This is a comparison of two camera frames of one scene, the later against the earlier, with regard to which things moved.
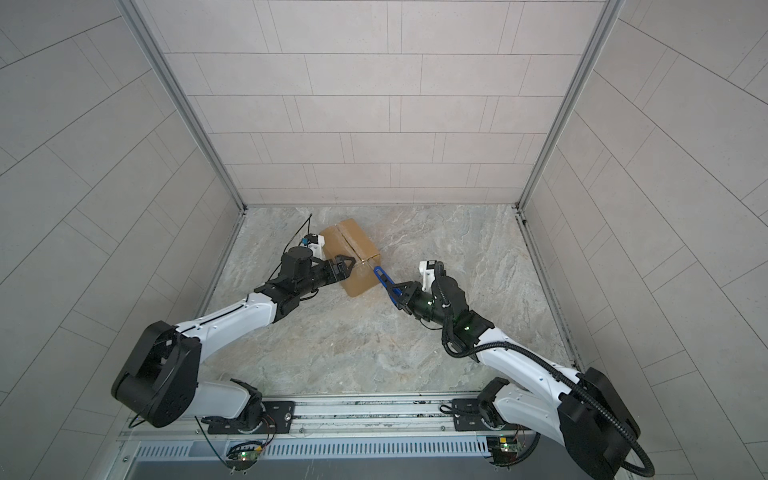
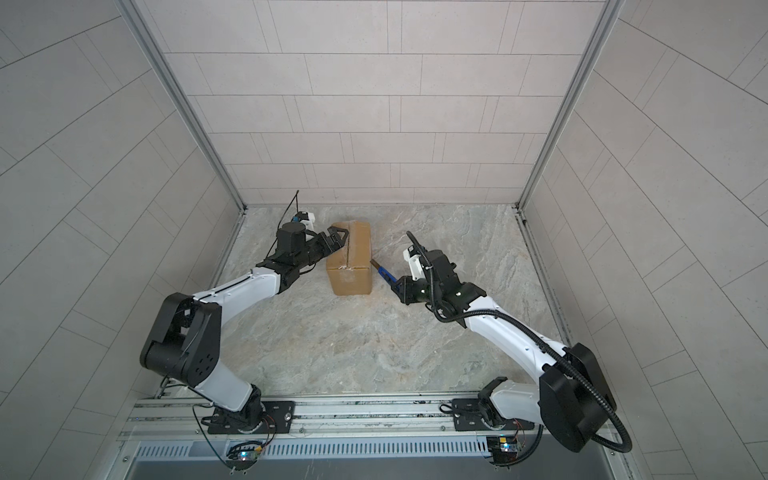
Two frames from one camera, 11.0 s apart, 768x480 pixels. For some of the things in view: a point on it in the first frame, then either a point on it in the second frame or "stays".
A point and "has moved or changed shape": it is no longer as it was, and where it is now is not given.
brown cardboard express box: x=348 y=239 has moved or changed shape
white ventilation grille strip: x=321 y=450 stays
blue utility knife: x=388 y=282 has moved or changed shape
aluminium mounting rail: x=340 y=418 stays
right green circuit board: x=503 y=449 stays
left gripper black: x=342 y=274 to x=333 y=240
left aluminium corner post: x=131 y=10 stays
